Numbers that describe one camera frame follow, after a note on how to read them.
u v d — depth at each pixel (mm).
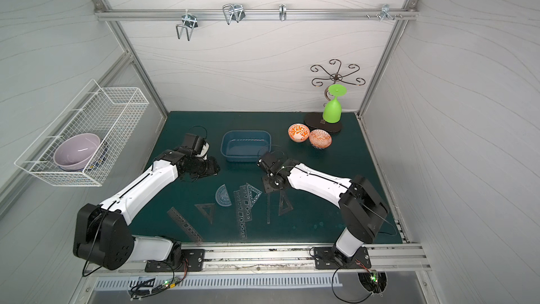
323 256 748
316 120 1185
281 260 749
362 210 441
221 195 892
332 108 902
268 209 860
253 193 905
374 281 715
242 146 1080
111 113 779
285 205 866
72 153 633
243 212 842
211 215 839
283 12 754
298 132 1106
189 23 787
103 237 406
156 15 772
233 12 764
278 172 618
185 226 811
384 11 765
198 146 685
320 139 1076
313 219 811
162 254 606
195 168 705
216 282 702
